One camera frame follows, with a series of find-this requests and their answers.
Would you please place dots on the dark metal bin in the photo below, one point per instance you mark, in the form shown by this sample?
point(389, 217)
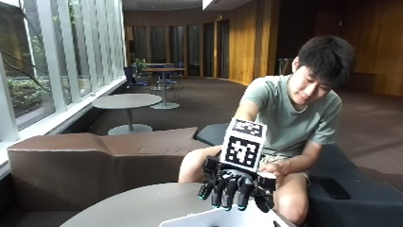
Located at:
point(283, 66)

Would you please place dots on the green potted plant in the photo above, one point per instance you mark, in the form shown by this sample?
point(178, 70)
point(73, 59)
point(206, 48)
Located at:
point(139, 64)

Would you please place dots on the blue chair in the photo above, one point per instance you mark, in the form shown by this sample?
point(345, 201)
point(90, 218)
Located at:
point(134, 80)
point(169, 81)

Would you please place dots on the the person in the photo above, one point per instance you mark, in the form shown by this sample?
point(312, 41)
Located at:
point(294, 119)

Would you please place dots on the white cube with black markers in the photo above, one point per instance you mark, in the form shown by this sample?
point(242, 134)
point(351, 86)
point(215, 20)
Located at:
point(243, 148)

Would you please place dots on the white ceiling light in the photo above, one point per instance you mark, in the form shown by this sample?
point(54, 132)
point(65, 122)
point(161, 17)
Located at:
point(206, 3)

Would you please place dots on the brown leather bench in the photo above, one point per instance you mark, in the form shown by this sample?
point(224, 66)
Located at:
point(83, 164)

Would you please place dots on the black smartphone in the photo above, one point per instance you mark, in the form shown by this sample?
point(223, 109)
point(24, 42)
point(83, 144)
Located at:
point(334, 188)

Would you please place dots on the round grey pedestal table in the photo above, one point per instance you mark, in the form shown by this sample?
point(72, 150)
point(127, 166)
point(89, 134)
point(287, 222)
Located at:
point(125, 101)

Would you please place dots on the white flat box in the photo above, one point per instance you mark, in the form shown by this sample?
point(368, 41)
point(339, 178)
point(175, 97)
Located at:
point(218, 220)

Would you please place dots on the white window frame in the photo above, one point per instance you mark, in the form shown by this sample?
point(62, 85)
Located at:
point(62, 53)

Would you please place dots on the dark grey upholstered seat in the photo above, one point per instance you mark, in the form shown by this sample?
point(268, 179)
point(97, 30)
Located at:
point(364, 201)

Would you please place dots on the round wooden pedestal table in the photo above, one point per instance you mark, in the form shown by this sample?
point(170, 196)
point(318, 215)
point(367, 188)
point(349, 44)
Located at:
point(163, 69)

